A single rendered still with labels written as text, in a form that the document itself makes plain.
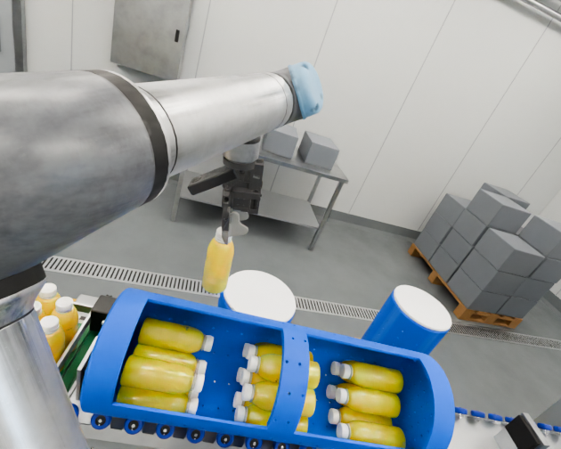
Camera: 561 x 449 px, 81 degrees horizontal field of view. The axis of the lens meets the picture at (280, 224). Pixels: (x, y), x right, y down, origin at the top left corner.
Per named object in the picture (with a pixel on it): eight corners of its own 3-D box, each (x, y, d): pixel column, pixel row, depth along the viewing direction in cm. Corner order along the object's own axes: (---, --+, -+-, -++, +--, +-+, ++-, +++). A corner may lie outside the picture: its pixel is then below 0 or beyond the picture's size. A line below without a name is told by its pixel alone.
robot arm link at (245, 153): (221, 142, 63) (225, 128, 70) (220, 164, 66) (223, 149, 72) (260, 146, 64) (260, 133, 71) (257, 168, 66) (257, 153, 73)
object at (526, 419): (516, 469, 107) (550, 445, 100) (507, 468, 107) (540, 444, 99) (499, 437, 116) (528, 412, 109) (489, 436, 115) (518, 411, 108)
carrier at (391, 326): (356, 450, 176) (371, 412, 200) (448, 344, 135) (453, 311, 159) (313, 412, 186) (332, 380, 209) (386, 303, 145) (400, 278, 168)
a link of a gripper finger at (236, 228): (246, 251, 76) (249, 215, 73) (220, 248, 76) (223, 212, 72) (246, 245, 79) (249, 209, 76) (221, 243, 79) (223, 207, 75)
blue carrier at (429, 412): (405, 477, 94) (474, 444, 76) (81, 430, 77) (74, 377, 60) (384, 377, 116) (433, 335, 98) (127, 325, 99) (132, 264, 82)
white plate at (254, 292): (285, 273, 138) (284, 274, 138) (220, 266, 127) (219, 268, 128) (304, 325, 115) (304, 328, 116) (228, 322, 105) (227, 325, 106)
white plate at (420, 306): (449, 340, 135) (447, 343, 136) (454, 309, 158) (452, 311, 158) (387, 301, 145) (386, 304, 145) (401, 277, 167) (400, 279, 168)
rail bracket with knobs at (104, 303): (109, 343, 101) (111, 320, 96) (85, 338, 100) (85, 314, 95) (121, 318, 110) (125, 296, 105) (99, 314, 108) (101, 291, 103)
